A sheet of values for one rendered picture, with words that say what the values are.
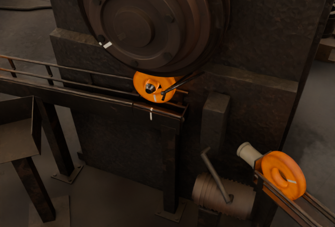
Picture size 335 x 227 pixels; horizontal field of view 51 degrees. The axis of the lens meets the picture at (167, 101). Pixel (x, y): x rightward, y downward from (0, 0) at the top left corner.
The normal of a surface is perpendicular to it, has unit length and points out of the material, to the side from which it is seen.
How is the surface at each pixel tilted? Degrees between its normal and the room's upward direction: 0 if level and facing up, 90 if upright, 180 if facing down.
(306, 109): 0
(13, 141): 5
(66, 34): 0
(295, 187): 90
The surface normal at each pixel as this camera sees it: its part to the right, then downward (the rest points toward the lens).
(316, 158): 0.00, -0.71
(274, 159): -0.84, 0.38
